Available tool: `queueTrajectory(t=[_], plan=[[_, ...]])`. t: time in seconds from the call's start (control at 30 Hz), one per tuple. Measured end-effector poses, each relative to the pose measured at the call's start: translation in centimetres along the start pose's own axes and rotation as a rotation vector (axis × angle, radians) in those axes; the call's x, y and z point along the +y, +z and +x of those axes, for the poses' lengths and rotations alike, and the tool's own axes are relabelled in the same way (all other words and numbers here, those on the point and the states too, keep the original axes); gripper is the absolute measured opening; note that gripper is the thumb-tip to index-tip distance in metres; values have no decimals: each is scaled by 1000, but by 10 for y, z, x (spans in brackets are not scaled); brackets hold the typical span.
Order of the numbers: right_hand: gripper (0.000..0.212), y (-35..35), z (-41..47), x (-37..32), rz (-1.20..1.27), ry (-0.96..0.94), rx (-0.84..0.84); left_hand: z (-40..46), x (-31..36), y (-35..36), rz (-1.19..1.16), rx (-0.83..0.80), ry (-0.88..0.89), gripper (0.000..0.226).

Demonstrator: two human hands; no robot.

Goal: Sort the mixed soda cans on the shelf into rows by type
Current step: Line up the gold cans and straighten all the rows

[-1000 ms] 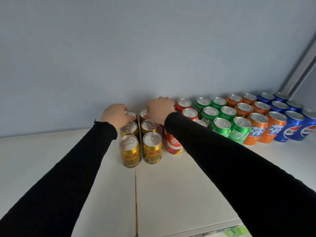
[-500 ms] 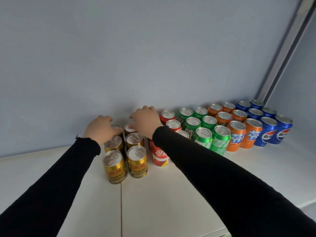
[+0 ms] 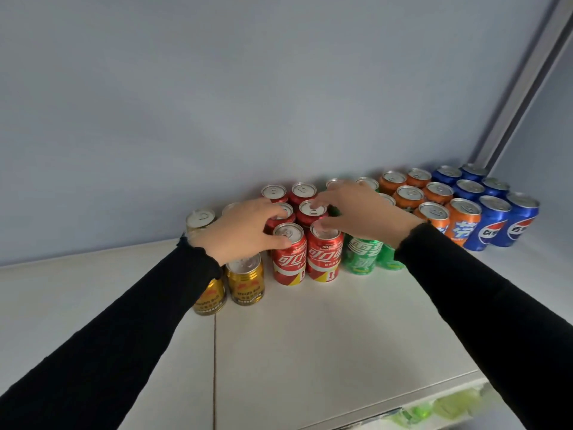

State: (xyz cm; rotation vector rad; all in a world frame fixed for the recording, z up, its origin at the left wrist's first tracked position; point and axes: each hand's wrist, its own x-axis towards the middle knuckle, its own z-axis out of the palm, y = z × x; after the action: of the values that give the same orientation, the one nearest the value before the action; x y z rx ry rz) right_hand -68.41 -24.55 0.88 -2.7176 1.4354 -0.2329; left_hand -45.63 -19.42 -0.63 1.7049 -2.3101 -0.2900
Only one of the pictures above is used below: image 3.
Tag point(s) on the person's right hand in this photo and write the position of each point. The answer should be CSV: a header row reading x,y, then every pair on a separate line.
x,y
371,214

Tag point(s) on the person's left hand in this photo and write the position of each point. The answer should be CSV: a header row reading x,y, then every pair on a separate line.
x,y
232,232

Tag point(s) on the person's left thumb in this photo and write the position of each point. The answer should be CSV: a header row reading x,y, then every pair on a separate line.
x,y
273,243

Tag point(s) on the person's right thumb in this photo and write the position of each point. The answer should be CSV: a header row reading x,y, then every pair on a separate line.
x,y
333,224

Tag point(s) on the person's right middle finger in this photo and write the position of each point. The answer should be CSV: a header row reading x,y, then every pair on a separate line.
x,y
342,184

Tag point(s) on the person's left forearm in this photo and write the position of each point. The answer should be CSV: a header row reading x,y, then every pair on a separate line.
x,y
112,344

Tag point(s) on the person's right forearm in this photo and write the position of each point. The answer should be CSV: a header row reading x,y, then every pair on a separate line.
x,y
492,308

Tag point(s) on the group of red soda cans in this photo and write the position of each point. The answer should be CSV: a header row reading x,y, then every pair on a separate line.
x,y
290,264

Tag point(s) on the group of green soda cans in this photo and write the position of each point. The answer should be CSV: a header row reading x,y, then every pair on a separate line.
x,y
361,258

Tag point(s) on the gold drink can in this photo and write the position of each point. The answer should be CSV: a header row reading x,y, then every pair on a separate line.
x,y
200,218
245,284
211,300

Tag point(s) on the group of orange soda cans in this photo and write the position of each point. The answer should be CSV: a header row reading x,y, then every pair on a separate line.
x,y
463,223

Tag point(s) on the group of blue soda cans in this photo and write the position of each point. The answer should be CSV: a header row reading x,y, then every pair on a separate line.
x,y
492,230

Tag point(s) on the blurred green packets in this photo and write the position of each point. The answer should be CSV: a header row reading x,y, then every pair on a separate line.
x,y
447,405

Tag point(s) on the grey metal frame post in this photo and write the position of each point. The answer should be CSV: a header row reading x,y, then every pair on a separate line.
x,y
523,85

